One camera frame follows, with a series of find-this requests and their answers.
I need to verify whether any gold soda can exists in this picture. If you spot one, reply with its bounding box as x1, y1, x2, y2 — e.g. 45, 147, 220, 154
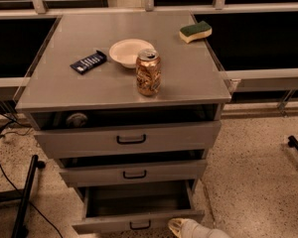
136, 49, 161, 96

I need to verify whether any dark blue snack packet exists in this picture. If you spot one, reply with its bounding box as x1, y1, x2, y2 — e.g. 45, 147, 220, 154
71, 51, 107, 74

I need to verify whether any green yellow sponge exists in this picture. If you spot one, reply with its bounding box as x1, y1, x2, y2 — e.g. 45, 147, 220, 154
179, 21, 213, 44

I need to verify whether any metal window railing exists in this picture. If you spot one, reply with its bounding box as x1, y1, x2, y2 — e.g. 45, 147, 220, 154
0, 0, 298, 113

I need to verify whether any black floor cable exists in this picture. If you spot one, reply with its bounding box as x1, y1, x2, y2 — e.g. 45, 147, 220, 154
0, 112, 65, 238

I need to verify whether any grey middle drawer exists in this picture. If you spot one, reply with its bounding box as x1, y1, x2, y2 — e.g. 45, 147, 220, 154
60, 150, 207, 187

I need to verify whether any grey metal drawer cabinet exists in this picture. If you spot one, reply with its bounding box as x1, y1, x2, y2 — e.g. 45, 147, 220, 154
15, 10, 232, 193

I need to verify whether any round object in top drawer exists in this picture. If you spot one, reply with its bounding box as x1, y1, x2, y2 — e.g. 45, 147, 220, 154
66, 112, 88, 128

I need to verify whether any grey bottom drawer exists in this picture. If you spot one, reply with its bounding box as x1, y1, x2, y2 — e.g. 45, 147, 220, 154
73, 180, 204, 235

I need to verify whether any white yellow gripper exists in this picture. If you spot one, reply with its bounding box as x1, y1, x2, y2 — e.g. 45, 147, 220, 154
168, 218, 231, 238

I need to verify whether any black stand leg left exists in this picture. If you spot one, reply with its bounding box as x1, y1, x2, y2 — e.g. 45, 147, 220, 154
11, 155, 45, 238

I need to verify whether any grey top drawer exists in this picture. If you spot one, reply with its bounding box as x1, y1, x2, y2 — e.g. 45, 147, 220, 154
35, 104, 221, 159

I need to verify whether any grey drawer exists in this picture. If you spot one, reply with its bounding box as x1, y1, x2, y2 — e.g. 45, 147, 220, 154
35, 104, 221, 159
60, 150, 207, 187
73, 180, 204, 235

